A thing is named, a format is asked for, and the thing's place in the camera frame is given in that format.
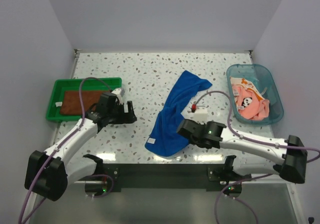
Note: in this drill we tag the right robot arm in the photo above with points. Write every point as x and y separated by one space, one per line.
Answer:
284 157

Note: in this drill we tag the brown towel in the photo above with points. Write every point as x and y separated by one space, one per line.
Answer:
71 105

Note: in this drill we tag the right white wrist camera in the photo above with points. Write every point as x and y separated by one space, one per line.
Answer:
199 113

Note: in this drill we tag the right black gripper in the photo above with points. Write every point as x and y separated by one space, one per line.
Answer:
192 142

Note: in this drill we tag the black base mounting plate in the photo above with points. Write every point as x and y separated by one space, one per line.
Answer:
170 176

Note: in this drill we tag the green plastic tray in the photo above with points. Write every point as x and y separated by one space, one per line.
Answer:
60 86

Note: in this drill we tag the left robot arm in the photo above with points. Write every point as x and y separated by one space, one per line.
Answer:
50 172

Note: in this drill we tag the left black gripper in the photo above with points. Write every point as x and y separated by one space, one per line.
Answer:
126 118

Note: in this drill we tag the blue towel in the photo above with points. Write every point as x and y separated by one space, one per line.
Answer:
164 140

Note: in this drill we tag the pink panda towel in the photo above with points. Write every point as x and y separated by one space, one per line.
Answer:
249 102

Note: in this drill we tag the blue plastic bin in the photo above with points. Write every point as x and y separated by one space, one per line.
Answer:
263 81

